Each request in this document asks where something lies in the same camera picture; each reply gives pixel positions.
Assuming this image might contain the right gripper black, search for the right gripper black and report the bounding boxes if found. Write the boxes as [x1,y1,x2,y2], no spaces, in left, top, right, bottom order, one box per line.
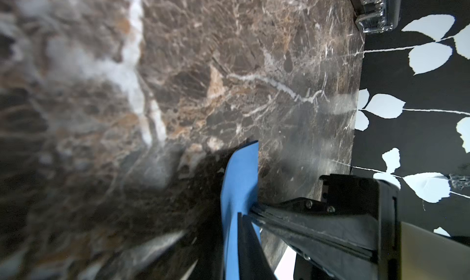
[249,174,400,280]

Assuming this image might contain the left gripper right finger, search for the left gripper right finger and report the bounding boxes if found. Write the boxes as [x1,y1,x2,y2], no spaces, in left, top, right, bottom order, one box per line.
[237,213,276,280]

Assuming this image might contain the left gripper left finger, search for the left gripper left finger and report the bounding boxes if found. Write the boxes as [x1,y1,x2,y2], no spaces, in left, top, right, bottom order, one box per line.
[189,221,224,280]

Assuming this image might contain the blue square paper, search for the blue square paper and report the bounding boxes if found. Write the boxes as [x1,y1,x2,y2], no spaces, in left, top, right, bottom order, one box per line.
[220,141,259,280]

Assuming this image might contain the white square paper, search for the white square paper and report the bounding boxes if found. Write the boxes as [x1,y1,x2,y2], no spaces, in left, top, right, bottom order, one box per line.
[274,247,297,280]

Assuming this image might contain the black case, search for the black case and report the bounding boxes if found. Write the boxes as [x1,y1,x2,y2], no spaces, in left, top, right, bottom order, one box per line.
[351,0,401,35]

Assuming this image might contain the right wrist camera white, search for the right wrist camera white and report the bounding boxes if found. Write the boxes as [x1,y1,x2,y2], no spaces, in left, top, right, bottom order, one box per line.
[400,222,470,280]

